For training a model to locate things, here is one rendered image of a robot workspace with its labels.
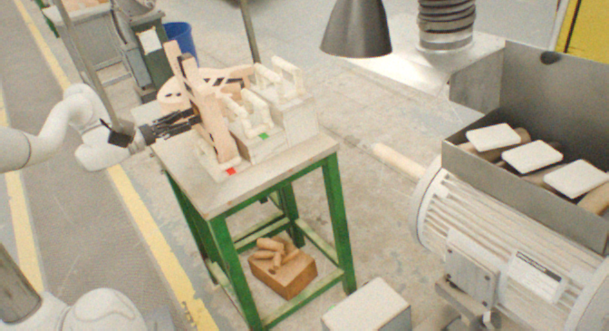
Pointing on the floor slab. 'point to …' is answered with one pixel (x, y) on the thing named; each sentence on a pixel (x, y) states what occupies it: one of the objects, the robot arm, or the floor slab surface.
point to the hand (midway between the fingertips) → (196, 114)
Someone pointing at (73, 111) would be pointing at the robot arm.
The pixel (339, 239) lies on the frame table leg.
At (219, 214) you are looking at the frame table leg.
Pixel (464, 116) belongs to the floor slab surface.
